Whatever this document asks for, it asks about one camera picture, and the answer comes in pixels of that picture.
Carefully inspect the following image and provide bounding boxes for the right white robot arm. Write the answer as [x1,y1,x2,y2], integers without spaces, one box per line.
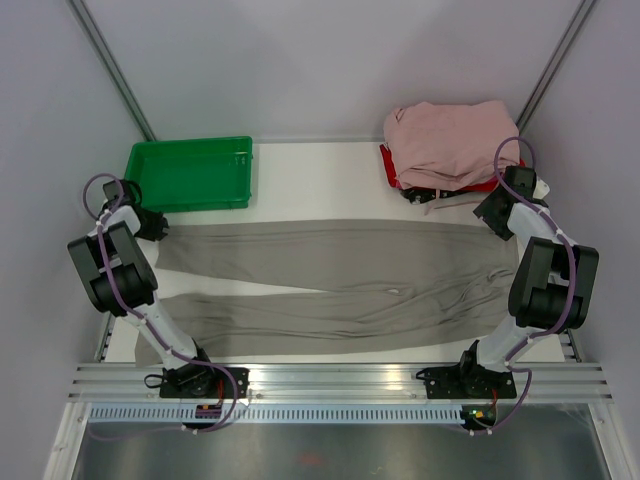
[455,166,599,396]

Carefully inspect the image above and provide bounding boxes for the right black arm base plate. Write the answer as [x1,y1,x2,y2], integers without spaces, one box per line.
[416,365,517,400]

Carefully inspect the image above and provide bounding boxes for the green plastic tray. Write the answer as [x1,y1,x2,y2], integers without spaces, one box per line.
[125,136,253,213]

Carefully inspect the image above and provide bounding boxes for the left aluminium frame post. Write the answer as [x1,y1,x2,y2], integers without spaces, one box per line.
[66,0,157,142]

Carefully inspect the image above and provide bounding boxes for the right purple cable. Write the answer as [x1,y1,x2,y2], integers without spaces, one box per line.
[469,135,584,439]

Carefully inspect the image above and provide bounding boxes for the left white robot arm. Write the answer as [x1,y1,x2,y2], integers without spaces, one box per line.
[67,173,218,397]

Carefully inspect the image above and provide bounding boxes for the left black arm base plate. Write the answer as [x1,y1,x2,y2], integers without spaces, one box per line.
[159,364,234,399]

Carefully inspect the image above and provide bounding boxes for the grey trousers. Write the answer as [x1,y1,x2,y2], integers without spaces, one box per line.
[154,220,519,358]

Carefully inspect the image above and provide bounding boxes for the aluminium mounting rail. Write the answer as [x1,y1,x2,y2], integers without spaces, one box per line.
[67,363,613,404]

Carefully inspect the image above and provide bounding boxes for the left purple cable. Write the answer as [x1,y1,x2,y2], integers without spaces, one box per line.
[82,173,246,441]

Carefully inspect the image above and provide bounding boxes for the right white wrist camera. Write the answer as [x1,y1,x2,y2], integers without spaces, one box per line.
[533,178,550,200]

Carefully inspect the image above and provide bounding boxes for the purple cable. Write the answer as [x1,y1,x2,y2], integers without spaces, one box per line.
[82,173,246,441]
[469,135,584,439]

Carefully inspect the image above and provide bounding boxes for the aluminium frame post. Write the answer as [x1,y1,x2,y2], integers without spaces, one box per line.
[66,0,157,142]
[516,0,599,134]

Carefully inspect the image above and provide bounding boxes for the pink folded trousers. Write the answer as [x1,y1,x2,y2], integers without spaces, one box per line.
[383,100,520,191]

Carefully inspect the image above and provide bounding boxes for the dark patterned folded garment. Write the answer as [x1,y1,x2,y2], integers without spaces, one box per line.
[401,188,466,205]

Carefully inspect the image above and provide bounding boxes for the right aluminium frame post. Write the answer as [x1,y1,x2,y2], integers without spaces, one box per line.
[516,0,599,134]

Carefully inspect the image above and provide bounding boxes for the slotted grey cable duct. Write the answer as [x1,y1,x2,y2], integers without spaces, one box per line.
[89,403,494,425]

